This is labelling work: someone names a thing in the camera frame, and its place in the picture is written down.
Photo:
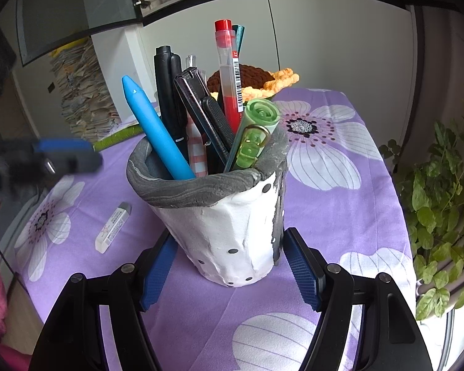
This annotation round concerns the white plant pot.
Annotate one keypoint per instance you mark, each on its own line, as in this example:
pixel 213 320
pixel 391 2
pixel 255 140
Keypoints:
pixel 437 317

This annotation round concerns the green pen with gold clip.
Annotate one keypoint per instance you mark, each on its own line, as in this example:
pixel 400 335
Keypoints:
pixel 251 143

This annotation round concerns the dark wall switch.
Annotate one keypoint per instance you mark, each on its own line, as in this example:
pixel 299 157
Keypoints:
pixel 50 87

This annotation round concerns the green wrapped stem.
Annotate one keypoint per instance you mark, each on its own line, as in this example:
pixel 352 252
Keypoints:
pixel 116 137

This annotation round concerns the black utility knife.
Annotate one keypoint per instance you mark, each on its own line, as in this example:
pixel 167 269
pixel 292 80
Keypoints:
pixel 193 96

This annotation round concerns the white cabinet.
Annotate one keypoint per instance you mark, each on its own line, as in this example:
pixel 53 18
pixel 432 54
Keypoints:
pixel 332 38

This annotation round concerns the glass cabinet door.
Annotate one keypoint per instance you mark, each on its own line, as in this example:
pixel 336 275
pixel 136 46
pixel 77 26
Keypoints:
pixel 77 7

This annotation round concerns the green leafy plant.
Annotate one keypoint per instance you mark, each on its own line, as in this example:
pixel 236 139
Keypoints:
pixel 440 216

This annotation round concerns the red pen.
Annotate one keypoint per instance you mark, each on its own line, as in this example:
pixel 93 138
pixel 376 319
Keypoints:
pixel 227 85

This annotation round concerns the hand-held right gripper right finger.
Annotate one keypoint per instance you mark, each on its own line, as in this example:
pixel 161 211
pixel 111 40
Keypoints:
pixel 299 274

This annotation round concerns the white eraser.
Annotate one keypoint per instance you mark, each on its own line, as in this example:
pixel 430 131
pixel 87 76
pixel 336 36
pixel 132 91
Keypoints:
pixel 112 228

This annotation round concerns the pink patterned pen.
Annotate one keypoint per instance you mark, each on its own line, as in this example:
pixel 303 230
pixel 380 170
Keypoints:
pixel 197 150

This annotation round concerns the brown and orange crochet sunflower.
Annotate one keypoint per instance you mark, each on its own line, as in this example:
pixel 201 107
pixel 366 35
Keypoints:
pixel 255 75

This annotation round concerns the grey and white pen holder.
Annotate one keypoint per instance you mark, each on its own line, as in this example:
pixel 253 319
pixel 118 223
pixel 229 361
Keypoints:
pixel 224 228

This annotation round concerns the tall stack of papers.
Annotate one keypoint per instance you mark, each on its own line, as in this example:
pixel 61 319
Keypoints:
pixel 81 85

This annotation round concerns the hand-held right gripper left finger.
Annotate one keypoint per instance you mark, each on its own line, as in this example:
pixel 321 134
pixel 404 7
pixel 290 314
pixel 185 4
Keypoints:
pixel 158 274

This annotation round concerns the purple floral tablecloth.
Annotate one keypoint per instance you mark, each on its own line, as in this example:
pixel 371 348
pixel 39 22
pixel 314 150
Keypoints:
pixel 332 216

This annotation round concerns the brown wooden door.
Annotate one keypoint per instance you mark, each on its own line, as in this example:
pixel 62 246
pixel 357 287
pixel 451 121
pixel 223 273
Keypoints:
pixel 21 112

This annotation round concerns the blue pen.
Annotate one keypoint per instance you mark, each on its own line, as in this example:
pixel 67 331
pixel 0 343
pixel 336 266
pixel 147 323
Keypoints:
pixel 158 139

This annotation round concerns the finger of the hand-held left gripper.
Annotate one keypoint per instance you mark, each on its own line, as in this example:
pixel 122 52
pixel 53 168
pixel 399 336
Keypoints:
pixel 65 148

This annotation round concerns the black marker pen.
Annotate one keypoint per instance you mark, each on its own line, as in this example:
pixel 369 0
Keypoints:
pixel 168 96

